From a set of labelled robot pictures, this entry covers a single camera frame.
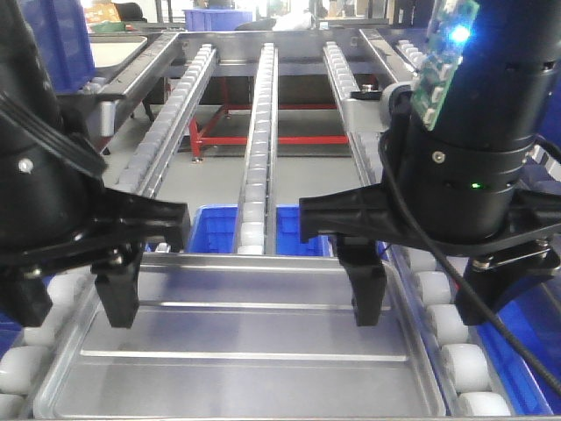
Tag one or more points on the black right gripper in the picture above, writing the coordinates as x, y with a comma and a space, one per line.
467, 202

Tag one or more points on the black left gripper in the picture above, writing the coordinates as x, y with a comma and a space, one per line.
55, 217

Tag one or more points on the silver metal tray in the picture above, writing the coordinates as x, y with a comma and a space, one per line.
239, 337

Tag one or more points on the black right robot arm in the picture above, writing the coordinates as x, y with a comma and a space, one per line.
497, 98

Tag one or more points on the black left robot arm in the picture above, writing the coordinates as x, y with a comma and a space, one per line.
28, 101

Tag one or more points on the steel shelf beam right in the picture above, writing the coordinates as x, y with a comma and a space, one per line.
389, 67

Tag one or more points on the steel shelf beam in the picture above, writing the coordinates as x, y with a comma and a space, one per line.
389, 67
113, 94

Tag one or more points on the steel shelf beam left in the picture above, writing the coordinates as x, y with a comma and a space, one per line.
113, 94

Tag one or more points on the grey tray far left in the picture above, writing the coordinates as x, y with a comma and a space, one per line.
113, 51

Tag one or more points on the blue bin lower right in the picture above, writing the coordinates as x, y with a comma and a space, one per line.
526, 318

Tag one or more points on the blue bin below centre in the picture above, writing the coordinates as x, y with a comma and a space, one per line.
213, 232

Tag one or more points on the green circuit board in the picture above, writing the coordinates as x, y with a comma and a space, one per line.
448, 32

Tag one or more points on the large blue crate left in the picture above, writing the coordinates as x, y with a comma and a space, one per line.
61, 33

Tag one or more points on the blue bin background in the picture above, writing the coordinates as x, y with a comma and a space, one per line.
215, 20

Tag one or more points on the right white roller rail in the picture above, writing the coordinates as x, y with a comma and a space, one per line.
457, 360

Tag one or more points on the centre white roller rail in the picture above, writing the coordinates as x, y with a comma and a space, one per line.
256, 219

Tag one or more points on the red metal frame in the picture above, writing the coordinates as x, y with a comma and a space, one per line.
299, 113

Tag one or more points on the far right roller rail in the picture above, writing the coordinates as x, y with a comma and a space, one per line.
411, 52

